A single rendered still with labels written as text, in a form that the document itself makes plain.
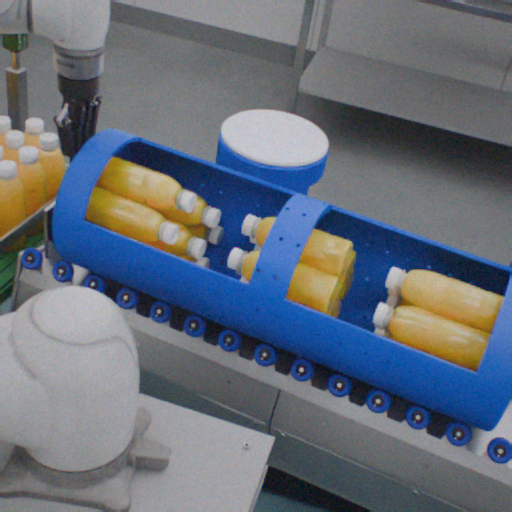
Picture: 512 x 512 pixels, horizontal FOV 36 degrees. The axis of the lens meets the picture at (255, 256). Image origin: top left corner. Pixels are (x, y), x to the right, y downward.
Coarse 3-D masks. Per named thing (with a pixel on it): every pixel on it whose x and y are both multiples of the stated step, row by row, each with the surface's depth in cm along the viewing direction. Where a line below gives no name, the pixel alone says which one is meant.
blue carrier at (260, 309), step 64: (64, 192) 146; (256, 192) 158; (64, 256) 154; (128, 256) 144; (384, 256) 155; (448, 256) 147; (256, 320) 140; (320, 320) 134; (384, 384) 137; (448, 384) 130
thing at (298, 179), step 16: (224, 144) 198; (224, 160) 198; (240, 160) 194; (320, 160) 198; (256, 176) 194; (272, 176) 193; (288, 176) 194; (304, 176) 196; (320, 176) 202; (304, 192) 199; (224, 224) 207
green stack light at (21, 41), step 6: (6, 36) 190; (12, 36) 189; (18, 36) 190; (24, 36) 191; (6, 42) 191; (12, 42) 190; (18, 42) 191; (24, 42) 192; (6, 48) 192; (12, 48) 191; (18, 48) 192; (24, 48) 193
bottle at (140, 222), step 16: (96, 192) 151; (96, 208) 150; (112, 208) 149; (128, 208) 149; (144, 208) 149; (96, 224) 152; (112, 224) 150; (128, 224) 148; (144, 224) 148; (160, 224) 149; (144, 240) 150; (160, 240) 149
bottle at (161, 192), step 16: (112, 160) 153; (112, 176) 152; (128, 176) 151; (144, 176) 151; (160, 176) 151; (112, 192) 154; (128, 192) 151; (144, 192) 150; (160, 192) 149; (176, 192) 150; (160, 208) 151; (176, 208) 151
